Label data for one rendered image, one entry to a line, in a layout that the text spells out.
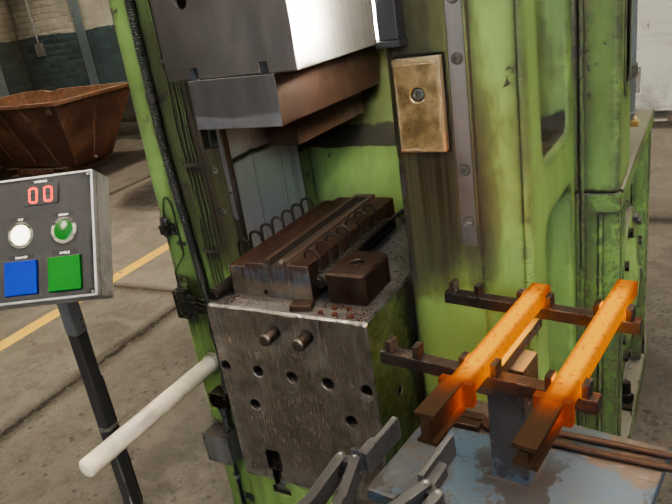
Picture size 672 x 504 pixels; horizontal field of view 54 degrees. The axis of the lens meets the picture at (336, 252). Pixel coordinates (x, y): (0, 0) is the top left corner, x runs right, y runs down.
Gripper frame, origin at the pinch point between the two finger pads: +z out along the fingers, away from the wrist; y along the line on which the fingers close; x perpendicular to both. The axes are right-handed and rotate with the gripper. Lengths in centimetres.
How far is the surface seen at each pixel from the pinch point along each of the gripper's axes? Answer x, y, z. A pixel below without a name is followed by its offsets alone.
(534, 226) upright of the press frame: 0, -9, 58
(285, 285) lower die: -6, -52, 34
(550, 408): 1.3, 12.2, 11.5
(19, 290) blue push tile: 1, -101, 4
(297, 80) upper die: 32, -47, 46
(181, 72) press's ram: 38, -66, 36
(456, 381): 2.1, 0.3, 11.0
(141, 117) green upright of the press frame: 26, -96, 44
